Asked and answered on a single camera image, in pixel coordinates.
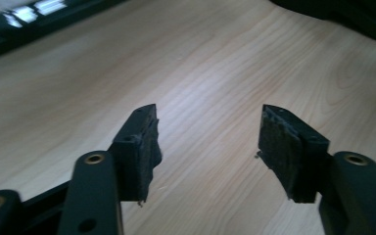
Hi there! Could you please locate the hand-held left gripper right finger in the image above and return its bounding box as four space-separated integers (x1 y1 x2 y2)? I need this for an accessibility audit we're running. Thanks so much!
257 104 333 204

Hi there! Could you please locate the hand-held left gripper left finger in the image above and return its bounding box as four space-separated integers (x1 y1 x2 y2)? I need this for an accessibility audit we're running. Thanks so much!
107 103 163 204

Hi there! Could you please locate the black leather shoe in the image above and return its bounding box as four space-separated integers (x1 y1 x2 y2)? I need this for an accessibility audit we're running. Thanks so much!
268 0 376 60

